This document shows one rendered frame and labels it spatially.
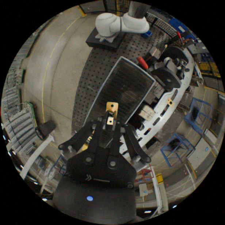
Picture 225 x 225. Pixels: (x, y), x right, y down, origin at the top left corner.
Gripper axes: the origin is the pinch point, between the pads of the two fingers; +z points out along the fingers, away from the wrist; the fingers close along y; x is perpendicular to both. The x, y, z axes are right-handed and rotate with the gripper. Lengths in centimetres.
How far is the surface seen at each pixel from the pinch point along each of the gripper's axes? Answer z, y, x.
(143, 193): -52, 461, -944
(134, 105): 4.1, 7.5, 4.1
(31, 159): -31, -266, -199
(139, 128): 10.0, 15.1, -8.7
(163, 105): 20.1, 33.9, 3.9
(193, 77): 19, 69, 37
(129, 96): 4.1, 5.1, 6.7
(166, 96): 20.1, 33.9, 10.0
